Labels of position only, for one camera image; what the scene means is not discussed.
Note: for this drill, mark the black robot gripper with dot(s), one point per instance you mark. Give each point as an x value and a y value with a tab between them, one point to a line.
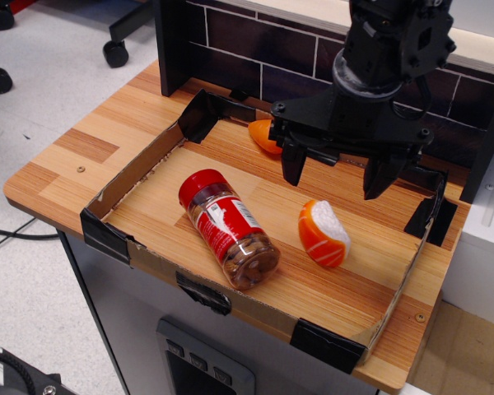
351	117

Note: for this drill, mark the red-lidded spice bottle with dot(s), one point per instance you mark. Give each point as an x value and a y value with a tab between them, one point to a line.
245	253

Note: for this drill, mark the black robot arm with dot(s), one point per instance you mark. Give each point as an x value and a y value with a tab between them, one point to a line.
396	40

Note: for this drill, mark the cardboard fence with black tape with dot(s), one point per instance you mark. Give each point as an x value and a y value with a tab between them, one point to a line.
371	311

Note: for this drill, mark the salmon sushi toy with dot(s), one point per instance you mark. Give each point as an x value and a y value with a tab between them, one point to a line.
322	234

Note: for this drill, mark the orange plastic carrot toy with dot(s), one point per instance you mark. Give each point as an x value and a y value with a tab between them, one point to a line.
259	131

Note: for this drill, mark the dark brick backsplash panel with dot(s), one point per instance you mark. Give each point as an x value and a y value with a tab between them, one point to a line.
262	55

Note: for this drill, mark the white side cabinet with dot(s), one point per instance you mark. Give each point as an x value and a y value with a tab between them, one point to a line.
469	282

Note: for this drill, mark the black chair caster wheel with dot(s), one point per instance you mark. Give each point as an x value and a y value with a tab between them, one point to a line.
115	54

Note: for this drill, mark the grey control panel with buttons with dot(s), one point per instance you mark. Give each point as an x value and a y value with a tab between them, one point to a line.
194	367

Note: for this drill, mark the black caster wheel top-left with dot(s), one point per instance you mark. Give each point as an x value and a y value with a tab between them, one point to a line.
7	19

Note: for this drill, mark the black metal bracket bottom-left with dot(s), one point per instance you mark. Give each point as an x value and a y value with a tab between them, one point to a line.
19	377

